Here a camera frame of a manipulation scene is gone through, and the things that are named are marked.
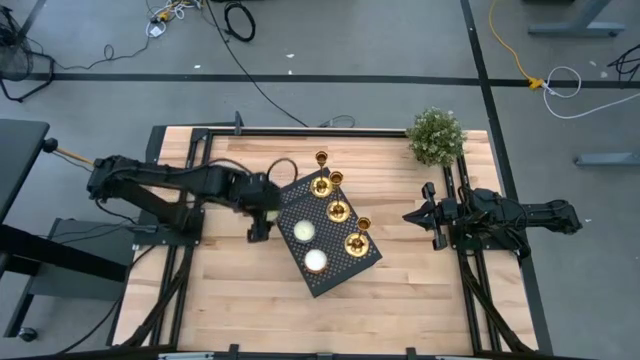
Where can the black desk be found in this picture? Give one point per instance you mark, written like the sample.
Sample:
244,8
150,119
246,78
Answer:
20,165

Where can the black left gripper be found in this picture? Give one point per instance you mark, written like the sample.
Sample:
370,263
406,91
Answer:
257,192

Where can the black frame clamp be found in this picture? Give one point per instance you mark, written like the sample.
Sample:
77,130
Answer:
238,122
411,352
233,350

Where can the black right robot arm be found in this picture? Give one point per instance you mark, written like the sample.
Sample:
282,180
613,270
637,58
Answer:
545,217

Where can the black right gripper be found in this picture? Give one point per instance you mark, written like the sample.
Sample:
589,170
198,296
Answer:
452,217

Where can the black rolling stand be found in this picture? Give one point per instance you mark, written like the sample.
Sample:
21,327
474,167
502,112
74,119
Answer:
60,252

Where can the black perforated metal shelf riser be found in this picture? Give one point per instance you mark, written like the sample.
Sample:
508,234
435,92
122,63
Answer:
292,207

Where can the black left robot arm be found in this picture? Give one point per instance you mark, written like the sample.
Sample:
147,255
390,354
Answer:
150,175

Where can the grey desk foot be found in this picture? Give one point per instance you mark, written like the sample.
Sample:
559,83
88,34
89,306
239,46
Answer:
575,29
607,159

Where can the black floor fan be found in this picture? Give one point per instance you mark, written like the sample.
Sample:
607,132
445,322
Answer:
15,60

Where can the green potted artificial plant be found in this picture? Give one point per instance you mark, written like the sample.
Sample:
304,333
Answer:
436,137

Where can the gold metal candlestick holder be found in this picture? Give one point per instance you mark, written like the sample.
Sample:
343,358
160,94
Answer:
321,187
356,244
338,211

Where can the silver aluminium bar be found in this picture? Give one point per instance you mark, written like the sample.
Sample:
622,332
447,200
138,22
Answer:
185,356
457,357

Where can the yellow power plug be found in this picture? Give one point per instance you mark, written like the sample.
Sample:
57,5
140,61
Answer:
163,16

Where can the black aluminium rig frame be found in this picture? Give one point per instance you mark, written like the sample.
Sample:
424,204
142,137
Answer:
310,132

